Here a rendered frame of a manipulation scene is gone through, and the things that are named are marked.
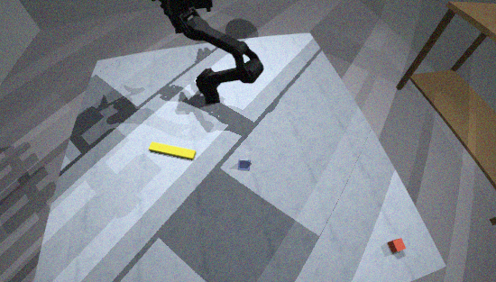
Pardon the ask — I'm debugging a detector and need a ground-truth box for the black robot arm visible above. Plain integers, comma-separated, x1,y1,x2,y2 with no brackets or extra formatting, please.
168,0,264,105

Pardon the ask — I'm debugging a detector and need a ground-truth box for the yellow bar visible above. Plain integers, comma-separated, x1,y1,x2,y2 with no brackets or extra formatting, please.
149,141,197,159

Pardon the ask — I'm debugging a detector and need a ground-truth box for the red block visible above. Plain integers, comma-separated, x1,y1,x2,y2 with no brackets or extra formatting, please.
388,239,406,252

